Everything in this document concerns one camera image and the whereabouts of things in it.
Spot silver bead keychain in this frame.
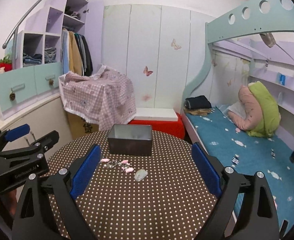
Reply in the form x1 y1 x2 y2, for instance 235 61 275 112
103 160 122 168

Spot pale green jade bangle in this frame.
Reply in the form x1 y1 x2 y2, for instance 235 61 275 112
134 169 148 181

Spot left hand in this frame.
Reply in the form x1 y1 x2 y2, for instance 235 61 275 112
0 189 18 217

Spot blue patterned mattress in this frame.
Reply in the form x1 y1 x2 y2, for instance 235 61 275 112
186 108 294 228

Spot beige cabinet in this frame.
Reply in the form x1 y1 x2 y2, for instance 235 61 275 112
0 93 72 159

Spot teal drawer unit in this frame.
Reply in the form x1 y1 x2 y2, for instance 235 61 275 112
0 62 62 120

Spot red ottoman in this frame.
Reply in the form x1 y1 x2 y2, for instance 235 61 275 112
128 113 186 139

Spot brown cardboard box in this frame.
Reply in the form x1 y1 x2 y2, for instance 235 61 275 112
67 113 99 140

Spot dark metal storage box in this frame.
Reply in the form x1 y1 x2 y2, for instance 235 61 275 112
107 124 153 157

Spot folded dark clothes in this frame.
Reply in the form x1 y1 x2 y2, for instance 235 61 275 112
184 95 212 110

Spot white pillow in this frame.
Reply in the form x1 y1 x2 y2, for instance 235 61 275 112
228 101 246 119

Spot pink and green plush pillow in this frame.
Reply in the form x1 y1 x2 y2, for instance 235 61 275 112
227 81 281 138

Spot red plush toy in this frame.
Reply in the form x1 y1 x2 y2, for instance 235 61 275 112
0 55 13 72

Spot white board on ottoman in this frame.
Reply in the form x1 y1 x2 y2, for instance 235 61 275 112
134 108 178 121

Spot pink checkered cloth cover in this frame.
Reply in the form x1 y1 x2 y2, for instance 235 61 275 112
59 64 136 131

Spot folded jeans on shelf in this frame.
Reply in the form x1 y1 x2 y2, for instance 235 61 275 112
22 47 57 67

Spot purple shelf unit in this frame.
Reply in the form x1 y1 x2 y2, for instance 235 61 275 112
6 0 104 72

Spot hanging clothes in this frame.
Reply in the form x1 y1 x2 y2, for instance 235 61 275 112
61 28 93 76

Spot metal stair handrail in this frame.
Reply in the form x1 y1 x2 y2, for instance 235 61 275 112
2 0 42 49

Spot white wardrobe with butterflies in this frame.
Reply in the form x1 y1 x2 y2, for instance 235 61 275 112
102 4 214 112

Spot teal bunk bed frame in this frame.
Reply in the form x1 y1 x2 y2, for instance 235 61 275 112
181 0 294 105

